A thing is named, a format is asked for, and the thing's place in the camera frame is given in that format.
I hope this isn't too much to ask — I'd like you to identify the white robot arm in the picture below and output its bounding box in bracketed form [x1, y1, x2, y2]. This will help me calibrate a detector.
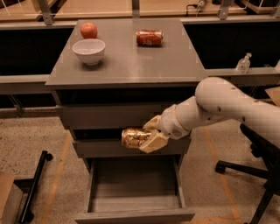
[140, 77, 280, 153]

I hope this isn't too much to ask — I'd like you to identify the clear sanitizer bottle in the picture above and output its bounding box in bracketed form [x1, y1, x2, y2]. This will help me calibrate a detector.
[235, 52, 252, 74]

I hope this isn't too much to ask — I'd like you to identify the cardboard box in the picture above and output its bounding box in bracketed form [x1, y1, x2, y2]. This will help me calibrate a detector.
[0, 171, 23, 224]

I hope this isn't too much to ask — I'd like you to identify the white ceramic bowl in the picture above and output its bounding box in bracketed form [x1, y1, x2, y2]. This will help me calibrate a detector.
[72, 38, 106, 66]

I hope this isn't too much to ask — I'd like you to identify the grey open bottom drawer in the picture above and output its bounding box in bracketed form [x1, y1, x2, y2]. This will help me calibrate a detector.
[75, 155, 194, 224]

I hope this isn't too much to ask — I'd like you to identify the red soda can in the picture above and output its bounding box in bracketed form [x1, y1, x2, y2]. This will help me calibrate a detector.
[136, 29, 164, 46]

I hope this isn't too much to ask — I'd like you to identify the orange patterned can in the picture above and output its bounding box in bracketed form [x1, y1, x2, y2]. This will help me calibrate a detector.
[122, 128, 151, 149]

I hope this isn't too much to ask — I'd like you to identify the black office chair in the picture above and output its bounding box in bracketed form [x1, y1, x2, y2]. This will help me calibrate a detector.
[214, 122, 280, 224]

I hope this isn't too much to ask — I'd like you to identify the red apple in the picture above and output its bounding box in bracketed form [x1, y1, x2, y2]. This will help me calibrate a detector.
[80, 23, 97, 39]

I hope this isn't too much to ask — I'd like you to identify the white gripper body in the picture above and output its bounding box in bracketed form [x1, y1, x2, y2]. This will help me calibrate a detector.
[159, 104, 190, 140]

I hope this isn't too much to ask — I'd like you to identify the grey top drawer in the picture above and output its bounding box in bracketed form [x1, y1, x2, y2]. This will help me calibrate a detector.
[56, 103, 171, 130]

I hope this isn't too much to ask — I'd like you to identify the grey middle drawer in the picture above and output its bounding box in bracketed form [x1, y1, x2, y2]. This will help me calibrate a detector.
[73, 136, 191, 158]

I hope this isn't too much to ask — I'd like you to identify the grey drawer cabinet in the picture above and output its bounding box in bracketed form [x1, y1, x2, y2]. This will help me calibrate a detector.
[44, 17, 210, 173]

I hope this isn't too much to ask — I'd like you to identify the black rolling stand base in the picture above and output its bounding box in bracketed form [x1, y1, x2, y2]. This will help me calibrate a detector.
[14, 150, 53, 224]

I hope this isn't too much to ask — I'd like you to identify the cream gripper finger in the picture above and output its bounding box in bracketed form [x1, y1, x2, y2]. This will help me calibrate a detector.
[143, 115, 161, 130]
[139, 129, 169, 153]

